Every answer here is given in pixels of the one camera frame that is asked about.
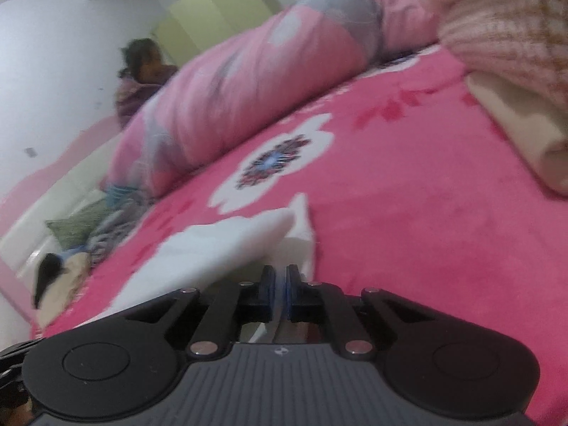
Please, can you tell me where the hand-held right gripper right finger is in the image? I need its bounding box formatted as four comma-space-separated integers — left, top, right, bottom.
286, 264, 445, 359

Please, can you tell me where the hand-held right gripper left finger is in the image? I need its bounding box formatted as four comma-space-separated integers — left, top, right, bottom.
124, 265, 277, 360

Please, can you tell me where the white garment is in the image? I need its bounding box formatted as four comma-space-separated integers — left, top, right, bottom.
111, 204, 317, 318

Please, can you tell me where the black garment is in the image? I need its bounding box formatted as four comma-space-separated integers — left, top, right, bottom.
33, 253, 67, 309

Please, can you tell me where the pink floral blanket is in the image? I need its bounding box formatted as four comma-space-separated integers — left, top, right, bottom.
27, 42, 568, 426

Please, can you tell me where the grey crumpled garment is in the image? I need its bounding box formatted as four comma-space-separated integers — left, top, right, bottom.
86, 206, 152, 267

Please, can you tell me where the teal striped cloth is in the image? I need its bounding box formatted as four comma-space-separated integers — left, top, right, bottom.
104, 184, 143, 210

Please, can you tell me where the pink grey floral duvet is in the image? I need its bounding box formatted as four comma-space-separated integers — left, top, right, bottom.
100, 0, 440, 198

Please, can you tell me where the pale yellow wardrobe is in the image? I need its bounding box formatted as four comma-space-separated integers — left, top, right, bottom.
151, 0, 294, 72

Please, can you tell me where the pink checked folded garment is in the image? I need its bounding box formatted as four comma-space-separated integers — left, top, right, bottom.
437, 0, 568, 108

